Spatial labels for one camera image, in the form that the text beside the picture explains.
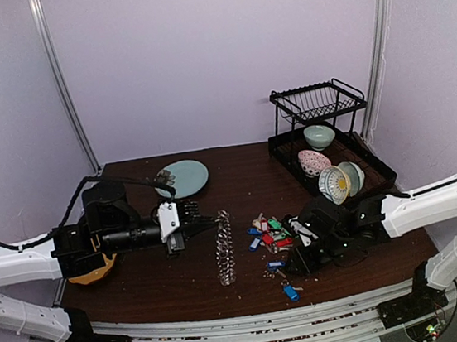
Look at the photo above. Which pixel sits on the right green led board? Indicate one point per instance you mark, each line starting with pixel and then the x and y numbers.
pixel 426 331

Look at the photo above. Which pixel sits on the blue tagged key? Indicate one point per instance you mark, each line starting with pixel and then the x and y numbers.
pixel 277 268
pixel 291 292

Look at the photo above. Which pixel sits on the yellow patterned bowl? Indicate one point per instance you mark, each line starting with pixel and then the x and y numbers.
pixel 334 184

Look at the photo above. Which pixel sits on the right aluminium frame post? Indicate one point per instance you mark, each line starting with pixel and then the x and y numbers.
pixel 377 69

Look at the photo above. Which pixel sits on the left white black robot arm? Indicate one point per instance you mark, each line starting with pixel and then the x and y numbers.
pixel 108 226

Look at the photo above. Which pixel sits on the teal flower plate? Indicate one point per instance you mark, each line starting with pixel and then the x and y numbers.
pixel 186 177

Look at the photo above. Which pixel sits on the pile of tagged keys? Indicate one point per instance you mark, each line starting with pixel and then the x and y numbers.
pixel 269 234

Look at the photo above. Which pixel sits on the aluminium frame post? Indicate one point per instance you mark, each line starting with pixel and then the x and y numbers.
pixel 39 18
pixel 377 69

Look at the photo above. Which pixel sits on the black wire dish rack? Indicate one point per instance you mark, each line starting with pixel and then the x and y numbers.
pixel 332 105

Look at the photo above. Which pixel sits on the light green bowl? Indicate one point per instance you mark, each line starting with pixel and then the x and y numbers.
pixel 319 137

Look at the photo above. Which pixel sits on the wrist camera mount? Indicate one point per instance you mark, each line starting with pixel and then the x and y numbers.
pixel 169 220
pixel 306 236

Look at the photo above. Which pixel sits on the left aluminium frame post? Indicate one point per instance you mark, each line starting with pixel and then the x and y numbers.
pixel 39 18

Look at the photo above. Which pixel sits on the pink patterned bowl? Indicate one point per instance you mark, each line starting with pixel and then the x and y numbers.
pixel 313 162

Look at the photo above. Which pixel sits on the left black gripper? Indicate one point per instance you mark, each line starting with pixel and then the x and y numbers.
pixel 175 242

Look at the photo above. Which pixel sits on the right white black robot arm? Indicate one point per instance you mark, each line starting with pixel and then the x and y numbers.
pixel 327 231

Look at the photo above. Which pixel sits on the yellow dotted plate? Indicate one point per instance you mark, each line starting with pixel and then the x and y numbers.
pixel 96 275

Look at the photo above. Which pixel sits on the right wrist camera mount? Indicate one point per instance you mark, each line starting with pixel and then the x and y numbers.
pixel 306 236

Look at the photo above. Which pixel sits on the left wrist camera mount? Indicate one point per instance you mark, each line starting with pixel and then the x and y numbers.
pixel 169 220

